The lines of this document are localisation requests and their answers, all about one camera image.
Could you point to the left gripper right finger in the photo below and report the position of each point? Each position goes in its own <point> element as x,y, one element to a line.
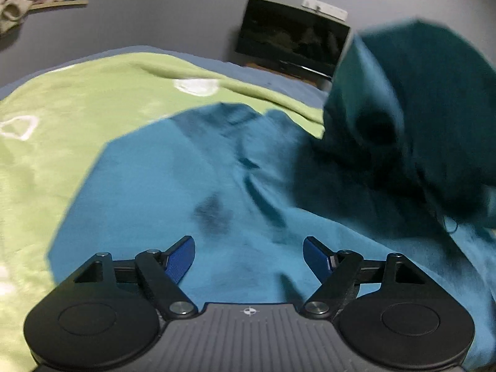
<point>389,311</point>

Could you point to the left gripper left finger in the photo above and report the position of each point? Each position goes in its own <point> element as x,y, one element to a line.
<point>108,312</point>

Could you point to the teal hooded jacket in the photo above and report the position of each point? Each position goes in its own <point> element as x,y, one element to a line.
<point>406,163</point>

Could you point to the light green fleece blanket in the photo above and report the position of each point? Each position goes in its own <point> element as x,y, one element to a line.
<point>53,128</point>

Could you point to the black flat monitor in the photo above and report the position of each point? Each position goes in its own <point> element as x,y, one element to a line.
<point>294,36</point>

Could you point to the wooden window sill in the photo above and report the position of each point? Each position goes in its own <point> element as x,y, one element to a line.
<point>59,4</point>

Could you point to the white wall socket strip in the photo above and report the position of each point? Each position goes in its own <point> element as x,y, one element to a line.
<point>326,9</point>

